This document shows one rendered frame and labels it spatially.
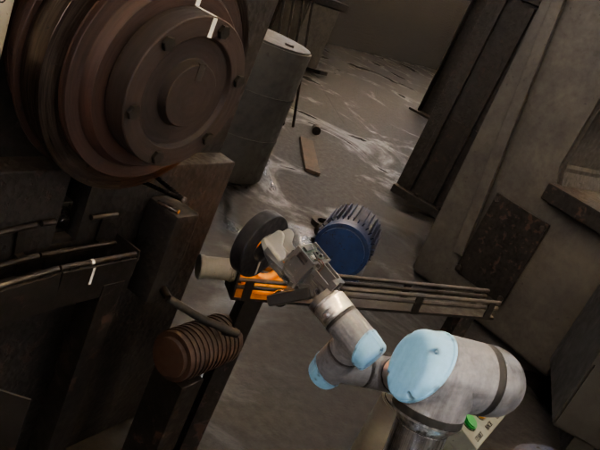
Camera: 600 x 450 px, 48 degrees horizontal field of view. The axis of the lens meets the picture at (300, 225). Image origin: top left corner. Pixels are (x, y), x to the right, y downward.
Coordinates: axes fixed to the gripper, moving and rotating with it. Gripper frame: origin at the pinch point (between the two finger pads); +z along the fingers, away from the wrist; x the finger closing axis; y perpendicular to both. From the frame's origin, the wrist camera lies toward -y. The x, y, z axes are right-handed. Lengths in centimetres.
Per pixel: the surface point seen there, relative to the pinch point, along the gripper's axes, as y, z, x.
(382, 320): -82, -6, -177
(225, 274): -18.8, 3.7, -6.8
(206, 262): -18.3, 8.0, -3.3
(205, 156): -5.6, 30.3, -12.1
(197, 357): -33.2, -7.8, 1.7
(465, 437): -9, -59, -29
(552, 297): -28, -49, -231
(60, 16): 27, 27, 51
